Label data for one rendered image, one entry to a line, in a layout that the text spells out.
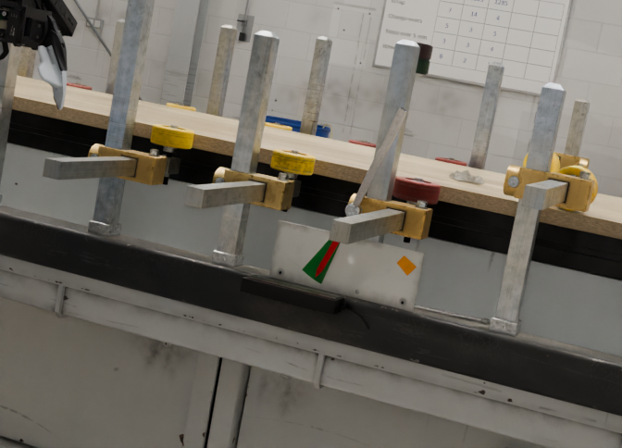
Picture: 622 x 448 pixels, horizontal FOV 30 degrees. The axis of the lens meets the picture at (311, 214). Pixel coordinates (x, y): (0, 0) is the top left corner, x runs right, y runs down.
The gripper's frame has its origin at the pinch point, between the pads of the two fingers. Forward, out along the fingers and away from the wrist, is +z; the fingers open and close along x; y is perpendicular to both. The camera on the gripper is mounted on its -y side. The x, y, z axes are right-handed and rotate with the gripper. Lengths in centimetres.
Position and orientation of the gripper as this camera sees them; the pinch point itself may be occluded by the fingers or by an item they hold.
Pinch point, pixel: (18, 102)
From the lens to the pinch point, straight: 176.5
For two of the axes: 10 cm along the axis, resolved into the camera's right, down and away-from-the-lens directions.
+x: 9.3, 2.1, -2.9
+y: -3.1, 0.6, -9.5
